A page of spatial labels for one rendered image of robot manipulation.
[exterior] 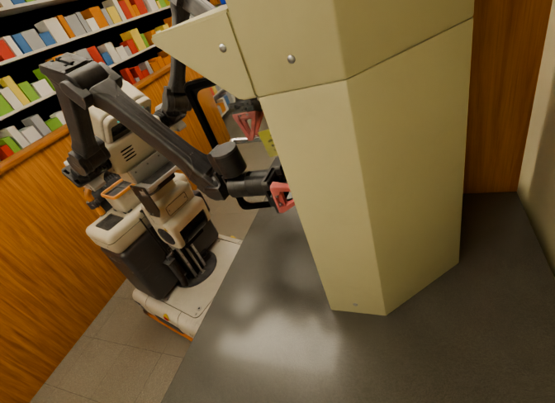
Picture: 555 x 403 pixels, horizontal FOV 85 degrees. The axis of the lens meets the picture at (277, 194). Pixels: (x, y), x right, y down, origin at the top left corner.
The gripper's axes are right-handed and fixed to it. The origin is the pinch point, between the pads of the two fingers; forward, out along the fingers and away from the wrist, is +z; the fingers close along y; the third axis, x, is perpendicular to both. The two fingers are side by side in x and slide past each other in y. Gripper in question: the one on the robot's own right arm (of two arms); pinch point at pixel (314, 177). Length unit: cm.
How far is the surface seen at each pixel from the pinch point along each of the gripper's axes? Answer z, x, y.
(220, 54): -0.4, -28.7, -14.9
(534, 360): 33.5, 25.4, -19.2
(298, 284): -8.3, 23.9, -9.0
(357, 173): 12.1, -9.9, -14.8
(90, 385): -161, 113, -23
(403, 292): 15.0, 21.4, -11.2
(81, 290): -197, 88, 21
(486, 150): 33.6, 12.6, 22.4
